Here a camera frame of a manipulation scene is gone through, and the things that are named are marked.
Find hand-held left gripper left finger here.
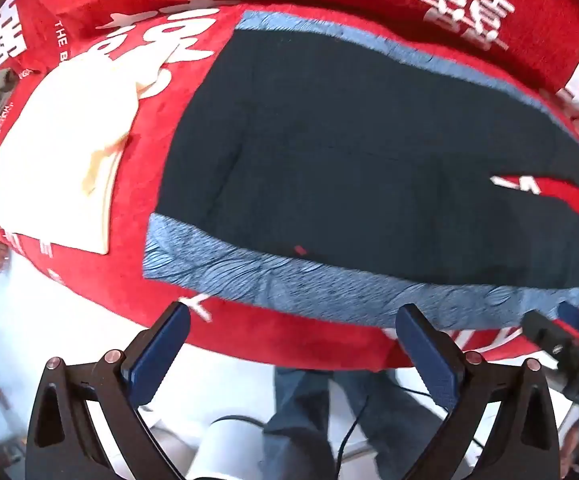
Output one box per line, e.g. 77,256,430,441
24,301,192,480

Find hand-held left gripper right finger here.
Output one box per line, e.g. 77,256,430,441
396,304,563,480

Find black pants with patterned stripes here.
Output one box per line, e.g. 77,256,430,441
142,10,579,331

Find white cylindrical object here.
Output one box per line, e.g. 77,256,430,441
190,414,271,480

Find person's blue jeans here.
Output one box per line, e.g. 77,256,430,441
264,367,444,480

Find red printed blanket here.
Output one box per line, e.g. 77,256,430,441
0,0,579,373

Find folded cream cloth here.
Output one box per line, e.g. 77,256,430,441
0,42,180,256

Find black cable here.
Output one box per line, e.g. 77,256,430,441
336,384,485,480

